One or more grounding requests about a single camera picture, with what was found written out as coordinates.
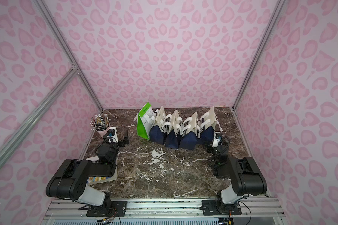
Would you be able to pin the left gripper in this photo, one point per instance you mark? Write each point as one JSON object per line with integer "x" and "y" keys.
{"x": 124, "y": 138}

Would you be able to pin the green white takeout bag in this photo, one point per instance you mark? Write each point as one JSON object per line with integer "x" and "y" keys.
{"x": 145, "y": 119}

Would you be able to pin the beige navy bag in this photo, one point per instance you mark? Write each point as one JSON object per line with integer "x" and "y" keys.
{"x": 190, "y": 132}
{"x": 208, "y": 122}
{"x": 174, "y": 130}
{"x": 158, "y": 131}

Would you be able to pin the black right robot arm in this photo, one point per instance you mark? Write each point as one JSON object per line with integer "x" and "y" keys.
{"x": 246, "y": 179}

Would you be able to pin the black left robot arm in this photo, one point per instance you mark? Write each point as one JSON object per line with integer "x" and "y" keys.
{"x": 70, "y": 180}

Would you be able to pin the pink pencil cup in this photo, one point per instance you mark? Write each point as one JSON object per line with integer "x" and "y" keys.
{"x": 101, "y": 123}

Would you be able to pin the illustrated paperback book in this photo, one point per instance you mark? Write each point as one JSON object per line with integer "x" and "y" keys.
{"x": 99, "y": 179}

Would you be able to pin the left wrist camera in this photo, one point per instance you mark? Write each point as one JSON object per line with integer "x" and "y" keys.
{"x": 112, "y": 135}

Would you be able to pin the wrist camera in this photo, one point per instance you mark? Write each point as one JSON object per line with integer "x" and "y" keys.
{"x": 217, "y": 139}
{"x": 112, "y": 135}

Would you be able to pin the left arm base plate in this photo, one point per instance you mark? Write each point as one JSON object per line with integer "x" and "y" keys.
{"x": 115, "y": 208}

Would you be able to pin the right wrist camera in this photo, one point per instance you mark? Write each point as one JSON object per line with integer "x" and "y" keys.
{"x": 217, "y": 139}

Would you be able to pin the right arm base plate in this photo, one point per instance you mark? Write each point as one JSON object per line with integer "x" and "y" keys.
{"x": 217, "y": 208}

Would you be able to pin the aluminium frame rail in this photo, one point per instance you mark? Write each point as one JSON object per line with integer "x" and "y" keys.
{"x": 7, "y": 150}

